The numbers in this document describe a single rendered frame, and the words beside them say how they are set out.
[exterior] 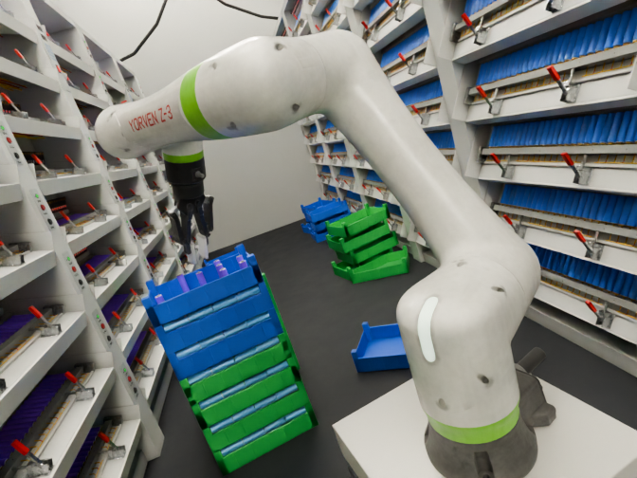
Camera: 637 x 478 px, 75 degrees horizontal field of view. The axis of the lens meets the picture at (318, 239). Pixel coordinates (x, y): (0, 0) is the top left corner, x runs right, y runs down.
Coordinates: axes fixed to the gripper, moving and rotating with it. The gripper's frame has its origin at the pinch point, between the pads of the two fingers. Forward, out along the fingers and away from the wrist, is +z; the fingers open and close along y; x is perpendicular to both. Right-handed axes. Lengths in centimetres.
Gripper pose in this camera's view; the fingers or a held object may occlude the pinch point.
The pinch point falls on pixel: (196, 249)
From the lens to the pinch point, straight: 115.6
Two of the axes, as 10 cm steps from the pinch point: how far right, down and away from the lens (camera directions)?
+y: 6.1, -3.9, 6.9
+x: -8.0, -3.3, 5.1
